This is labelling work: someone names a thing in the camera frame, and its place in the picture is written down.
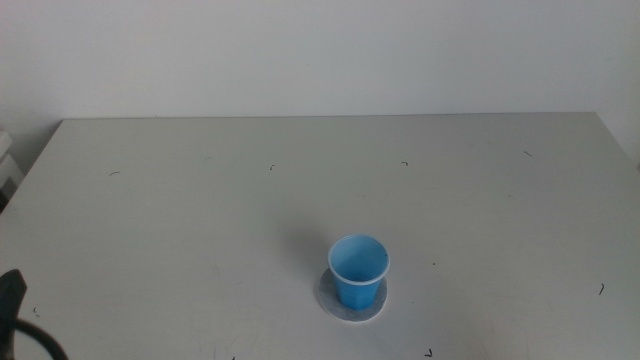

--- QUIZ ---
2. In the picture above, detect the black cable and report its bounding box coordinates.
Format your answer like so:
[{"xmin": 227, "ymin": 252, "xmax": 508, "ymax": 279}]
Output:
[{"xmin": 8, "ymin": 318, "xmax": 70, "ymax": 360}]

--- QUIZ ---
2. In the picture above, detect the round grey cup mat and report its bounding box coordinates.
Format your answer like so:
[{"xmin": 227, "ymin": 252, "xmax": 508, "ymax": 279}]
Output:
[{"xmin": 317, "ymin": 267, "xmax": 389, "ymax": 324}]

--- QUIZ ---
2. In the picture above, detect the blue plastic cup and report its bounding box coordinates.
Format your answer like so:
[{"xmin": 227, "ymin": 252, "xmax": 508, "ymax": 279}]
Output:
[{"xmin": 327, "ymin": 234, "xmax": 391, "ymax": 311}]

